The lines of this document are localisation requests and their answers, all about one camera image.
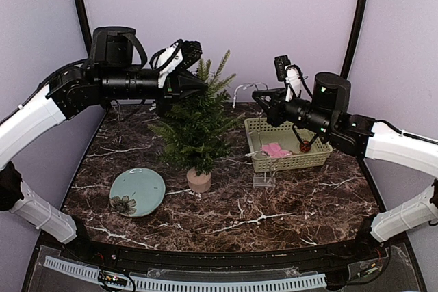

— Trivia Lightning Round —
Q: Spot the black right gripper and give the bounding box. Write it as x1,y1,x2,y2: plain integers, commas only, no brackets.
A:
252,87,334,137

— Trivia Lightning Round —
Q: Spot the clear fairy light string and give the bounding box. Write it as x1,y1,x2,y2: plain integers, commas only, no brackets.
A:
231,81,278,176

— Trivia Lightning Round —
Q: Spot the clear battery box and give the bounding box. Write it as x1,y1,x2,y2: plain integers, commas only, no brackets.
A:
253,172,276,188

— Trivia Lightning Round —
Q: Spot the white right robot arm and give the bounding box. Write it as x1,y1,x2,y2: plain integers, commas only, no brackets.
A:
252,72,437,261

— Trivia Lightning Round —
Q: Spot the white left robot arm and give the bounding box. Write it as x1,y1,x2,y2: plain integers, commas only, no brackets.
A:
1,27,207,262

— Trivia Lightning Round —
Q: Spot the small green christmas tree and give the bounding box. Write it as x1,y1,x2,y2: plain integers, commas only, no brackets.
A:
149,50,240,175

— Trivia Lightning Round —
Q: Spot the pink tree pot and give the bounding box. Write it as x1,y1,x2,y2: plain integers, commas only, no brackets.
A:
186,168,211,193

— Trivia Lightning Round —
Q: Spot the pink bow ornament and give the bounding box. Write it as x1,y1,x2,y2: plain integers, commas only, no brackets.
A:
261,142,293,159

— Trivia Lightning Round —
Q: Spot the green perforated plastic basket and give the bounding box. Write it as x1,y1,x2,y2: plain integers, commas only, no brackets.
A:
244,118,333,173

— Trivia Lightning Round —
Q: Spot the red ball ornament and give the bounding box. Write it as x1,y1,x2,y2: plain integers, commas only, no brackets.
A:
299,140,311,153

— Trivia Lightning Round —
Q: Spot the teal flower plate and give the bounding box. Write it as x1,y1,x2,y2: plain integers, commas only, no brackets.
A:
109,168,166,218

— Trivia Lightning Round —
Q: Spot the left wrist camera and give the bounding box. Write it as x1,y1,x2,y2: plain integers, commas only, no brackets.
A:
149,39,203,88

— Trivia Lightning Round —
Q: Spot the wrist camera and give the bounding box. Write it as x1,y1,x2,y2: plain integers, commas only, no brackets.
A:
149,39,203,88
274,55,305,102

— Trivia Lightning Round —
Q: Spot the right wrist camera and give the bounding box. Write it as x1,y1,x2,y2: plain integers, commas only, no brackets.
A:
274,55,305,102

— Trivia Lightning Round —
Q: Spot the black right corner post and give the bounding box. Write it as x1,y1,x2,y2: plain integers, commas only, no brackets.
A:
331,0,373,107

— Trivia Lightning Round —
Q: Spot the black corner post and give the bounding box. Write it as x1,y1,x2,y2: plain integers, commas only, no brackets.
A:
74,0,92,55
331,0,373,107

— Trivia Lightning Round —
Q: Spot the black left corner post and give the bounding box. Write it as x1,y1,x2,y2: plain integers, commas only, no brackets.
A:
74,0,92,55

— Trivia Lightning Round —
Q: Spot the black front rail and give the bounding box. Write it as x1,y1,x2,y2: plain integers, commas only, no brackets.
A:
37,228,391,278

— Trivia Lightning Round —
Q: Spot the white slotted cable duct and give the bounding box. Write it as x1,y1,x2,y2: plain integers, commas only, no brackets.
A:
43,256,327,291

